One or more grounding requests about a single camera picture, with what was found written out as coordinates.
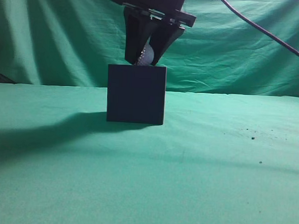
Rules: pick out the black cube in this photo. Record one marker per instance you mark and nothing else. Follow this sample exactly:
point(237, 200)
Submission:
point(136, 94)

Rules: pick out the green backdrop cloth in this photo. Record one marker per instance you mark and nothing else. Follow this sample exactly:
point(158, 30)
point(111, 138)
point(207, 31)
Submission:
point(72, 42)

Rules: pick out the white dimpled golf ball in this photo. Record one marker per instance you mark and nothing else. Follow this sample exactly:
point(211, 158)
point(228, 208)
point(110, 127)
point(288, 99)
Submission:
point(146, 57)

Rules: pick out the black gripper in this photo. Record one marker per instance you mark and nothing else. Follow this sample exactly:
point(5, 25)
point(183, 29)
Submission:
point(139, 27)

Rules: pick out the green table cloth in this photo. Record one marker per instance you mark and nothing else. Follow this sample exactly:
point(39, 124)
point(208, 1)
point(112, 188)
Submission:
point(217, 159)

